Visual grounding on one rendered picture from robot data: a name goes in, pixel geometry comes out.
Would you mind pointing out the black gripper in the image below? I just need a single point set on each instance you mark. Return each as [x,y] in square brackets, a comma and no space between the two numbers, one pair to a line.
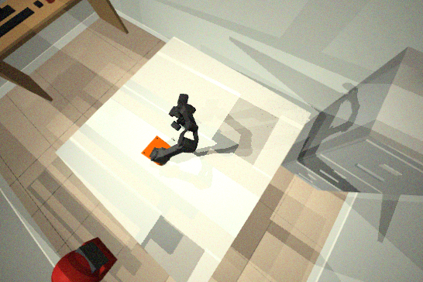
[180,121]

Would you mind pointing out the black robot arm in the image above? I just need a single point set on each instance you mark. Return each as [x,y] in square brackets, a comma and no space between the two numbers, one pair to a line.
[184,145]

